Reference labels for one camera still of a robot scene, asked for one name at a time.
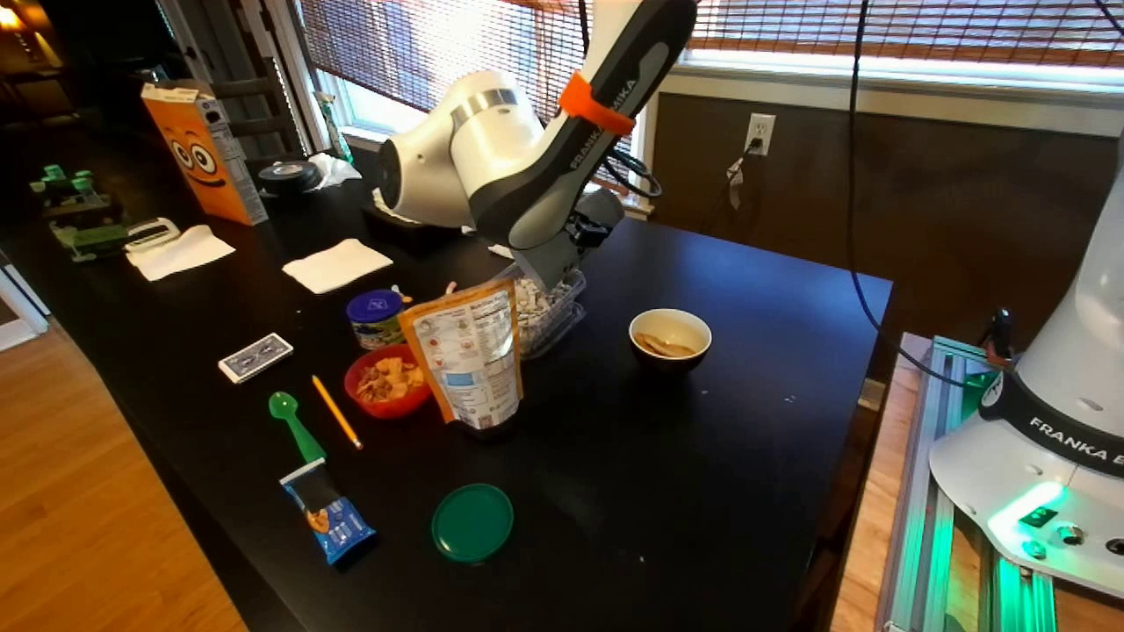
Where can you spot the thin wooden stick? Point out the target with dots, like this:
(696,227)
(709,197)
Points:
(335,412)

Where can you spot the large woven window blind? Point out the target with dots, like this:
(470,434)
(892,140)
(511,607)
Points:
(399,45)

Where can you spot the flat white napkin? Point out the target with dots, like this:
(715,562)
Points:
(335,265)
(179,255)

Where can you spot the grey panda print cup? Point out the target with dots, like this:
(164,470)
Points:
(550,269)

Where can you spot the red bowl of cereal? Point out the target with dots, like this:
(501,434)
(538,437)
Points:
(387,382)

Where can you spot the crumpled white cloth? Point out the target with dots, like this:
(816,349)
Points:
(339,170)

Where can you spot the orange cereal box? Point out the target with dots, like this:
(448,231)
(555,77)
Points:
(198,152)

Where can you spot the white framed board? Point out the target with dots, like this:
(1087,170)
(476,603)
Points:
(20,309)

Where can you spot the green toy figure set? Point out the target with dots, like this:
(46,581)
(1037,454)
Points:
(73,210)

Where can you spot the orange white snack pouch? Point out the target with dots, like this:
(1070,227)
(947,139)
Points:
(468,357)

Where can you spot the blue snack packet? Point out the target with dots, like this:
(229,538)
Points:
(327,513)

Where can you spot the green plastic spoon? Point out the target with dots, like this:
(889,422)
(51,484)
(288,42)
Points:
(294,422)

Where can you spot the white wall outlet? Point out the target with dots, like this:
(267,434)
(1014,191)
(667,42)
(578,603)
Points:
(761,129)

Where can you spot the grey metal stand frame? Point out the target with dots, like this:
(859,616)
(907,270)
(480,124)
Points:
(247,57)

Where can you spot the small white bowl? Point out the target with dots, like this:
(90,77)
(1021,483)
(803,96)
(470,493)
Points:
(638,335)

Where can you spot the black tape roll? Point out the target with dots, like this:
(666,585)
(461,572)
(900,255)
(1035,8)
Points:
(284,176)

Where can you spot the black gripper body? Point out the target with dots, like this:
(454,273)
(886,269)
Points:
(599,214)

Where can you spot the round green lid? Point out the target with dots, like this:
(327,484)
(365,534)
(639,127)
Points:
(470,523)

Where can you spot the lit table lamp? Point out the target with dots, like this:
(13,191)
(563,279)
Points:
(20,22)

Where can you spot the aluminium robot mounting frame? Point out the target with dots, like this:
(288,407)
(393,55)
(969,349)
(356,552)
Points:
(925,467)

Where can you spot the bread piece in bowl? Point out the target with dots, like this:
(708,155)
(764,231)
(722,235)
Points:
(667,337)

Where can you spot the blue lidded jar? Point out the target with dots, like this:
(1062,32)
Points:
(374,314)

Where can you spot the narrow woven window blind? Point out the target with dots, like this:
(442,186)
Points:
(934,29)

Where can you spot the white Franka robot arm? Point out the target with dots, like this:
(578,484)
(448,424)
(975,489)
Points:
(1074,351)

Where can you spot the white card box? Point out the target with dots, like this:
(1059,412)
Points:
(254,359)

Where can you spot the clear plastic lunchbox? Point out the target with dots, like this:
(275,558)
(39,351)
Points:
(555,317)

